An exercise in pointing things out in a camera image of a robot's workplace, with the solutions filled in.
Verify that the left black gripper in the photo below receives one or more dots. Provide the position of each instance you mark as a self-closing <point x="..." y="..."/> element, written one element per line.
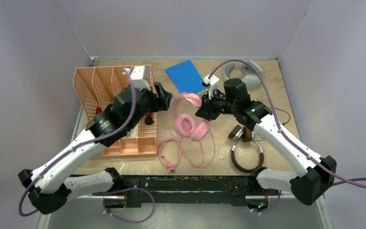
<point x="160" y="103"/>

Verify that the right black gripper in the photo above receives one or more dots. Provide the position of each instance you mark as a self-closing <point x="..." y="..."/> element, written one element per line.
<point x="207" y="110"/>

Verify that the pink wired headphones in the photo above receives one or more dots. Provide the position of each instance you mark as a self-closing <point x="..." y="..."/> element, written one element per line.
<point x="188" y="131"/>

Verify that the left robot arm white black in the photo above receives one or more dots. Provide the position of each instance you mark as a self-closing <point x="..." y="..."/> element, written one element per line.
<point x="50" y="186"/>

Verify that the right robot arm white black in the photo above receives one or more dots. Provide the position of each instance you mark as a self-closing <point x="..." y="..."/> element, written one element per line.
<point x="312" y="175"/>

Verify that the brown on-ear headphones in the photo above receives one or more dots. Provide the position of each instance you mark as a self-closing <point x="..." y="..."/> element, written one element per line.
<point x="247" y="152"/>

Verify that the grey over-ear headphones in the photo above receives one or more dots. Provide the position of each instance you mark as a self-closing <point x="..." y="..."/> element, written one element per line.
<point x="249" y="77"/>

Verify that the blue notebook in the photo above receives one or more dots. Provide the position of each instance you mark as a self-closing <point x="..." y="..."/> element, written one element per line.
<point x="185" y="77"/>

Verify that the red black stamp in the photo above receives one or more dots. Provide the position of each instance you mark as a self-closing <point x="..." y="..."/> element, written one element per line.
<point x="148" y="118"/>

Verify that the peach plastic desk organizer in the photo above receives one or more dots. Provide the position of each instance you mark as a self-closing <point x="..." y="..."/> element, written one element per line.
<point x="96" y="88"/>

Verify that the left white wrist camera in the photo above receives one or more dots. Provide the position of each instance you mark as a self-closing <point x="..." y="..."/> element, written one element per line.
<point x="138" y="76"/>

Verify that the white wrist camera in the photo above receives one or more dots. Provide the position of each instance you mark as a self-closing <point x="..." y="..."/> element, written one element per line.
<point x="211" y="83"/>
<point x="138" y="76"/>

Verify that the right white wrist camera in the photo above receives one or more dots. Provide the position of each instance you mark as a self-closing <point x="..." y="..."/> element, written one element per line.
<point x="211" y="83"/>

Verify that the black base frame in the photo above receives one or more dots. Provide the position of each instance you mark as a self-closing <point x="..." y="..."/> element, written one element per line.
<point x="238" y="191"/>

